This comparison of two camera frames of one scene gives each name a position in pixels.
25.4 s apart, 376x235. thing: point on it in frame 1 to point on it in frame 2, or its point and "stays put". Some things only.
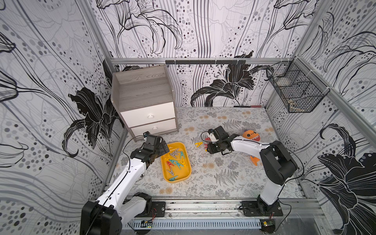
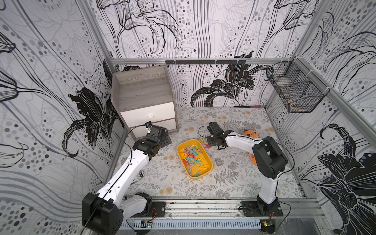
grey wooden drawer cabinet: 145,98 stays put
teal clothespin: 176,162 to 197,161
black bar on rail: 205,62 stays put
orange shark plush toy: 250,134 stays put
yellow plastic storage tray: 176,163 to 207,160
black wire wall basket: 300,90 stays put
